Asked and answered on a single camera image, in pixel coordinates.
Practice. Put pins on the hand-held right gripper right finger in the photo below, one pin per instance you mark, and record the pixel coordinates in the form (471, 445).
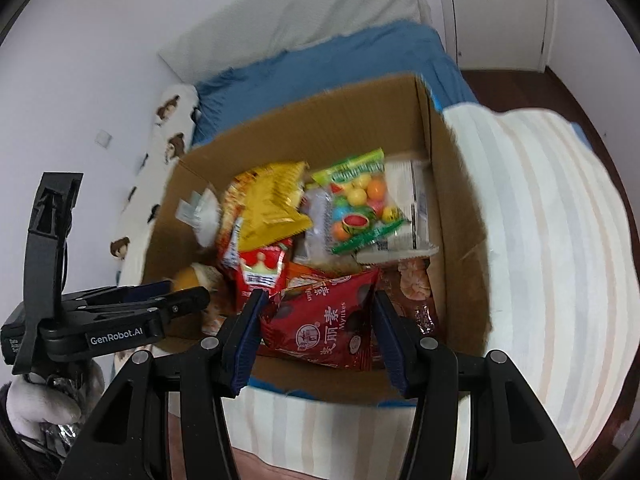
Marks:
(392, 350)

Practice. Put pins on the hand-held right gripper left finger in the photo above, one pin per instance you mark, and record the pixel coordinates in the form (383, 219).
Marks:
(245, 350)

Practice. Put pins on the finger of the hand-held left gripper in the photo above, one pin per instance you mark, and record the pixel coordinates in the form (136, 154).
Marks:
(187, 302)
(130, 292)

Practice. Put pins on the clear yellow bread packet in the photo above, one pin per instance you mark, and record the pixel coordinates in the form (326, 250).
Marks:
(192, 275)

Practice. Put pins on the red chocolate snack packet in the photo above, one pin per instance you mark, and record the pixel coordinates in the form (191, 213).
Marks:
(320, 320)

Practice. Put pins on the orange panda snack packet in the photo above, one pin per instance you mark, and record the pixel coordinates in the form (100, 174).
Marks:
(305, 275)

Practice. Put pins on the brown cardboard box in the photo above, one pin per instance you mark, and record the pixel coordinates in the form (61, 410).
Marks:
(450, 210)

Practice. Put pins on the person's left forearm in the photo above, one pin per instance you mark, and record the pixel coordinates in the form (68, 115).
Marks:
(35, 405)

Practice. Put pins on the shrimp cracker packet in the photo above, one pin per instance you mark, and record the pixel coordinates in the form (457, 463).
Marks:
(415, 280)

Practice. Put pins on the red crown print packet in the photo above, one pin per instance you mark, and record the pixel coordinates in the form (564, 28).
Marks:
(262, 265)

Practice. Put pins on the yellow instant noodle packet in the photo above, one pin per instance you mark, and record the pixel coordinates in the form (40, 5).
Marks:
(230, 230)

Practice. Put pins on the clear plastic bag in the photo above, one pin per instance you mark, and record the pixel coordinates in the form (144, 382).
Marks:
(210, 220)

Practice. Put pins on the white paper label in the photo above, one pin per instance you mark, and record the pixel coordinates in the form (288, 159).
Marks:
(187, 210)

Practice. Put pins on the yellow chip bag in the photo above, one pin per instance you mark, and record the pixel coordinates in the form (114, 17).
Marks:
(270, 205)

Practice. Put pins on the clear snack packet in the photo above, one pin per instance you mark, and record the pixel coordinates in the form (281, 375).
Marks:
(312, 230)

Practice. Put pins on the white snack packet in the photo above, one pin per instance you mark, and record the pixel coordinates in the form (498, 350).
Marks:
(420, 200)

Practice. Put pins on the green fruit candy packet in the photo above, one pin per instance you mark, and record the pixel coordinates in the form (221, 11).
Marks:
(360, 200)

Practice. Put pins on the white bear print pillow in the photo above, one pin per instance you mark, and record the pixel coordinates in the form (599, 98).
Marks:
(170, 125)

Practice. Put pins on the blue bed sheet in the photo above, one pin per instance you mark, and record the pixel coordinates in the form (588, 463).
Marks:
(350, 60)

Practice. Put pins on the white wardrobe door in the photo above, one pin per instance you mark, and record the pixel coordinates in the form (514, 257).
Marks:
(500, 10)

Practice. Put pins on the white wall switch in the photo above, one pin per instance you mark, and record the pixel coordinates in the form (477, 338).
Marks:
(103, 139)

